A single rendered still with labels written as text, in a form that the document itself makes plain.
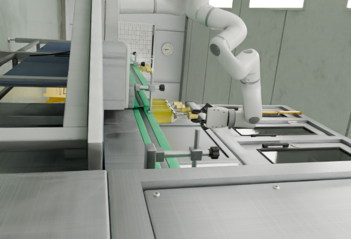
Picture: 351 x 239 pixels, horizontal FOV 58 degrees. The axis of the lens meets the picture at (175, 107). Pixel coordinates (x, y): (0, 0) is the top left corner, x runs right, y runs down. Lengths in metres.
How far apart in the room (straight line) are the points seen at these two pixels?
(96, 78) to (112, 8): 0.46
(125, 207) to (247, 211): 0.16
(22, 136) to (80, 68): 0.28
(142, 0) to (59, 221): 1.11
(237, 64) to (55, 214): 0.97
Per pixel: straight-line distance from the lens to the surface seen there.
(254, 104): 1.37
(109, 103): 1.12
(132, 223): 0.38
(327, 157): 1.76
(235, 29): 1.30
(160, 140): 1.07
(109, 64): 1.09
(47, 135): 0.81
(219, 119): 1.49
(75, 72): 0.97
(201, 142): 1.53
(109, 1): 1.27
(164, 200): 0.44
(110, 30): 1.34
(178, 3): 1.41
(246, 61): 1.26
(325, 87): 3.16
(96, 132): 0.76
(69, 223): 0.39
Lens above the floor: 0.74
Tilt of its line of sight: 14 degrees up
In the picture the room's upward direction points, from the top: 90 degrees clockwise
